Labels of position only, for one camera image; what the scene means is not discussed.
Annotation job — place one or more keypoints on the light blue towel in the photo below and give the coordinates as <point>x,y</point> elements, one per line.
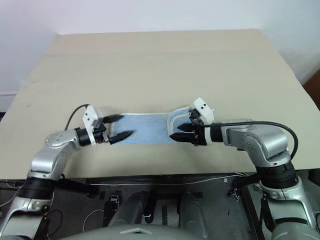
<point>147,128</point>

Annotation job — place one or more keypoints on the black clamp with silver latch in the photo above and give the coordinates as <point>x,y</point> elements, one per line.
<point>111,210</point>

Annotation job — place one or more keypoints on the dark grey rounded shape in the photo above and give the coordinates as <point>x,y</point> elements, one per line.
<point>132,210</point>
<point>192,212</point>

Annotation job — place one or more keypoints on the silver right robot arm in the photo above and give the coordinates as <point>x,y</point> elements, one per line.
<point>260,142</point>

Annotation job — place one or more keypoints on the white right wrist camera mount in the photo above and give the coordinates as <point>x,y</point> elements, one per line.
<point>205,108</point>

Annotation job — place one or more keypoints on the grey robot torso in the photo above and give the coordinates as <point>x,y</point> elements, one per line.
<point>135,232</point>

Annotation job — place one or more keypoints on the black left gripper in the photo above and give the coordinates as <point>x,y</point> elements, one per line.
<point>101,133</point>

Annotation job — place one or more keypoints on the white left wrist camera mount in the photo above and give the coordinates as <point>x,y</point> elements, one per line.
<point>90,117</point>

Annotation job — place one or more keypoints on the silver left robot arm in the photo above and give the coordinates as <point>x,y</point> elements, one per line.
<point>50,155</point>

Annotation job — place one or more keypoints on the silver metal latch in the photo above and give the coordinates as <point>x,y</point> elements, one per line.
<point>234,193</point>

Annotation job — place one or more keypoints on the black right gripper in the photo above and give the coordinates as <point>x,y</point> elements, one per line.
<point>200,132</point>

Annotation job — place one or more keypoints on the black table frame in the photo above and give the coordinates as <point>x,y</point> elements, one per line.
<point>155,181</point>

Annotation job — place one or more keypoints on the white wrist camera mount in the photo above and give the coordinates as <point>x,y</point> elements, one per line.
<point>90,117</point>
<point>205,108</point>

